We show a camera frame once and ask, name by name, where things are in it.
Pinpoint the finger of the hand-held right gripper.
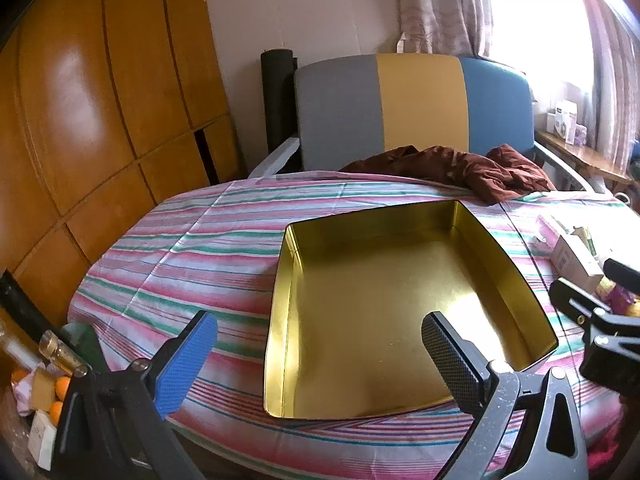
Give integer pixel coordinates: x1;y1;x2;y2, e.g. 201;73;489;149
549;277;613;331
602;258;640;296

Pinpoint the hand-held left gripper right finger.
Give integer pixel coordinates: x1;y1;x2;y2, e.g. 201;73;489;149
421;311;591;480

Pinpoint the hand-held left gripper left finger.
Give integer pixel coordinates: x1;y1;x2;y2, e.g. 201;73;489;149
52;310;219;480

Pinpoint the purple packet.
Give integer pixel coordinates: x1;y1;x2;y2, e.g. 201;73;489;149
602;280;633;313

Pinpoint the gold metal tin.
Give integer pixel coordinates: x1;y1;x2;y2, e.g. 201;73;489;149
263;200;559;421

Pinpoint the dark green object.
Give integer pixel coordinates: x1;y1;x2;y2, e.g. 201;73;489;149
60;322;108;376

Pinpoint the red cloth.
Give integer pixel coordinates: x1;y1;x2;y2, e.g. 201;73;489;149
585;395;640;480

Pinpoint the striped tablecloth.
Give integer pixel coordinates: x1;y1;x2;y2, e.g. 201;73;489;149
67;170;640;480

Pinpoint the wooden desk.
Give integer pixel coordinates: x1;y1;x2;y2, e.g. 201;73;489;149
534;127;633;186

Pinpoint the glass bottle gold cap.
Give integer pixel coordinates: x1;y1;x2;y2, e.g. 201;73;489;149
0;310;81;378

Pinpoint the brown cloth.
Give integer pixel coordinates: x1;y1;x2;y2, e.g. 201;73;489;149
340;144;556;206

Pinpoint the white carton with round print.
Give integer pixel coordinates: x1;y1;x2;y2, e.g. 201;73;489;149
554;100;578;141

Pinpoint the patterned curtain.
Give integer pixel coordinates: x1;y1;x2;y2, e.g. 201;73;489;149
575;0;640;171
397;0;493;58

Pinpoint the grey yellow blue chair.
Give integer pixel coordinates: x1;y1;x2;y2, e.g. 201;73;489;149
248;54;608;193

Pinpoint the black rolled mat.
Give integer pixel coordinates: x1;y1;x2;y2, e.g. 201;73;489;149
260;49;297;155

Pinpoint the wooden wardrobe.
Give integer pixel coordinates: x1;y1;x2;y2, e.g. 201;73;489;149
0;0;246;321

